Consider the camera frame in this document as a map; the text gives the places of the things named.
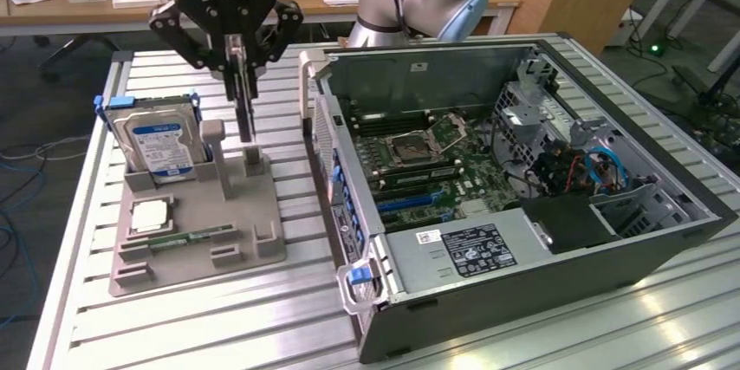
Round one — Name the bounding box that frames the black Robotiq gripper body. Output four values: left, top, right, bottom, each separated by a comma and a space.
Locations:
172, 0, 279, 73

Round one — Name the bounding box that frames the graphics card with metal bracket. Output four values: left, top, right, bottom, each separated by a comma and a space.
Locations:
223, 34, 260, 144

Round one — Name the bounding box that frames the black chair base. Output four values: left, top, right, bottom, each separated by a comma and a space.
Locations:
35, 34, 124, 81

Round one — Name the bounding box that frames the hard disk with blue label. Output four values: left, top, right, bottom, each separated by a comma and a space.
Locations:
105, 99, 211, 184

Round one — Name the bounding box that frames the CPU socket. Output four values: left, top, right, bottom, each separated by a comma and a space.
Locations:
385, 129, 441, 162

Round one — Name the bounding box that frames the open socket cover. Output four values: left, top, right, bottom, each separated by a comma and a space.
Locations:
427, 113, 473, 146

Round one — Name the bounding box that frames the silver CPU chip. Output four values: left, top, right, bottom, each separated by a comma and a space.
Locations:
129, 201, 172, 232

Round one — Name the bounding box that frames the blue expansion slot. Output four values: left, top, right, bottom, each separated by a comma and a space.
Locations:
373, 191, 444, 215

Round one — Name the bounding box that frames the silver metal disk bay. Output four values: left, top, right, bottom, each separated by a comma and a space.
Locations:
491, 79, 579, 168

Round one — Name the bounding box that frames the green RAM stick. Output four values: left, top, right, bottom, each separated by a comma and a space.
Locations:
148, 229, 233, 253

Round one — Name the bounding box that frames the green motherboard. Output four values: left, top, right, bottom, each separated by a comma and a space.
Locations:
345, 109, 525, 233

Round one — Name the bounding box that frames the grey plastic parts rack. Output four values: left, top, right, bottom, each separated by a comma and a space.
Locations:
108, 118, 289, 298

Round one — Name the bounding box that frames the grey power supply unit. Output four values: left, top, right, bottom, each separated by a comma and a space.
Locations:
384, 208, 556, 295

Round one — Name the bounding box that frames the open black PC case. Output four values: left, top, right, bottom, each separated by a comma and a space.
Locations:
297, 34, 740, 365

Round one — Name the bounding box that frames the blue disk carrier bracket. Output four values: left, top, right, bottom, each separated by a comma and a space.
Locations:
92, 88, 203, 163

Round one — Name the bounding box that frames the blue floor cable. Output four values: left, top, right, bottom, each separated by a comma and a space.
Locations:
0, 157, 51, 330

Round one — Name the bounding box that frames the blue wire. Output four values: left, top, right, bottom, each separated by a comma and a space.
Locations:
583, 146, 632, 192

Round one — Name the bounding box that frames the black plastic air duct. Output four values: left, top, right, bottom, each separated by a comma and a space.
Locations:
519, 194, 623, 256

